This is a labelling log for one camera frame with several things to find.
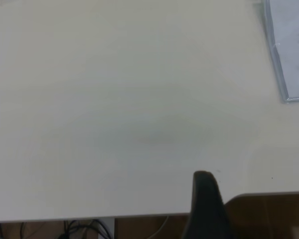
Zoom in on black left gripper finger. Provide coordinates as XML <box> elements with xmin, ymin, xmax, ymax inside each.
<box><xmin>183</xmin><ymin>171</ymin><xmax>232</xmax><ymax>239</ymax></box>

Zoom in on transparent zipper bag green edge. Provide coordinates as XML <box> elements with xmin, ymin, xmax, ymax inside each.
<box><xmin>259</xmin><ymin>0</ymin><xmax>299</xmax><ymax>104</ymax></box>

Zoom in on white table leg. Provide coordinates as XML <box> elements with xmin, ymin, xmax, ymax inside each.
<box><xmin>107</xmin><ymin>218</ymin><xmax>116</xmax><ymax>239</ymax></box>

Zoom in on thin white cable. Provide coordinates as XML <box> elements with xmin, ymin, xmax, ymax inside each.
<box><xmin>149</xmin><ymin>215</ymin><xmax>170</xmax><ymax>239</ymax></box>

